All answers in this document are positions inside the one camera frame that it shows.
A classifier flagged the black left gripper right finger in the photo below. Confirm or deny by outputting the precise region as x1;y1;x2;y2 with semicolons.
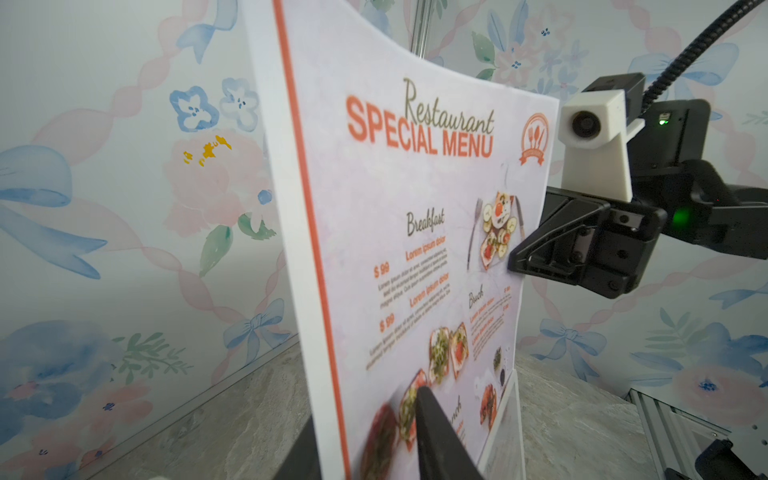
415;386;483;480

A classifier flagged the white narrow rack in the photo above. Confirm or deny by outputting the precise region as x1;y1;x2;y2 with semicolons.
478;370;526;480

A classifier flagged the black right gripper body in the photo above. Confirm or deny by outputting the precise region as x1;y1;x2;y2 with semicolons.
570;202;667;299

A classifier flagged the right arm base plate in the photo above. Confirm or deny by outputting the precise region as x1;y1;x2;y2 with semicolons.
657;439;767;480

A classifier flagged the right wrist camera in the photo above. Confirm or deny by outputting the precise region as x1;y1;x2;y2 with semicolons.
558;72;646;203

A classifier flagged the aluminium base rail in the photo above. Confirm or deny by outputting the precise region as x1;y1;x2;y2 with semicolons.
626;389;767;479

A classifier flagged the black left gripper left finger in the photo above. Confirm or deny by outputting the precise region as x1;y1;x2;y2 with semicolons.
273;417;321;480

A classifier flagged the aluminium frame post left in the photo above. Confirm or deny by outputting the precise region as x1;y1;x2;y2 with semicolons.
410;0;434;59

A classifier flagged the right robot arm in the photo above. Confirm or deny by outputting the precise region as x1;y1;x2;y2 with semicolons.
507;100;767;299

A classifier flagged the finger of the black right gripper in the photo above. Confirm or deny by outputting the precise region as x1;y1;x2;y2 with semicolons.
507;197;609;278
544;186;611;207

